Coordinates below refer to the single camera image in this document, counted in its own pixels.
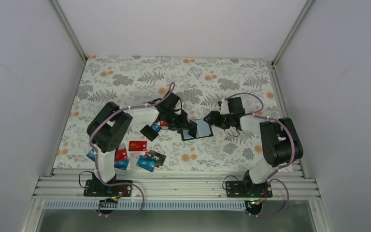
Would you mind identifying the blue card under black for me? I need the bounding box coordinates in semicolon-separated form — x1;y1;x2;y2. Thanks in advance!
151;123;162;133

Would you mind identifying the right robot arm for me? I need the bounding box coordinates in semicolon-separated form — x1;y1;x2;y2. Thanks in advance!
204;95;304;197

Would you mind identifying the floral patterned table mat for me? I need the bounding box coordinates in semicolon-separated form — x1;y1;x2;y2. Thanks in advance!
54;55;282;172

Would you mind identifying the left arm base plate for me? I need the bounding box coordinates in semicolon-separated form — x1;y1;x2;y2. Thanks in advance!
83;180;132;197

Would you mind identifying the black card holder wallet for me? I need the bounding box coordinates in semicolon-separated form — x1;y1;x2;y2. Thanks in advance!
180;119;214;141

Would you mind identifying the red card centre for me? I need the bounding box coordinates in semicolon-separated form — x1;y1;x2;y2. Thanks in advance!
128;141;147;152

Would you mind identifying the blue card lower centre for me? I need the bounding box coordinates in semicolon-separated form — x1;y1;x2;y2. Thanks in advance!
136;156;157;172

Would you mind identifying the blue card lower left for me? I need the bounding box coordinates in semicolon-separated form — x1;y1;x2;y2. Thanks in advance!
114;159;129;170

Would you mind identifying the aluminium rail frame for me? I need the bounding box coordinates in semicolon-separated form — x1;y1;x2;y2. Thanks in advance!
33;169;321;200

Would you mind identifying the black patterned card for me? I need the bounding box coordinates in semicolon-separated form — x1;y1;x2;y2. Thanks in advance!
145;150;166;167

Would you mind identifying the red card lower left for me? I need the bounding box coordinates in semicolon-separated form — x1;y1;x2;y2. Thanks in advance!
114;144;128;162

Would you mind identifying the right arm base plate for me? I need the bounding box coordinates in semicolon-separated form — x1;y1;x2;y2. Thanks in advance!
225;181;273;198

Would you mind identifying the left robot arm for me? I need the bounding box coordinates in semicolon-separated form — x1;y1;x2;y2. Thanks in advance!
86;93;197;196

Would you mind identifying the red VIP card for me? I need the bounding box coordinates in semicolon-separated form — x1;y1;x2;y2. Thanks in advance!
159;121;169;128

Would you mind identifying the blue card far left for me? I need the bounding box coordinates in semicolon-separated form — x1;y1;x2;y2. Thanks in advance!
86;149;96;162

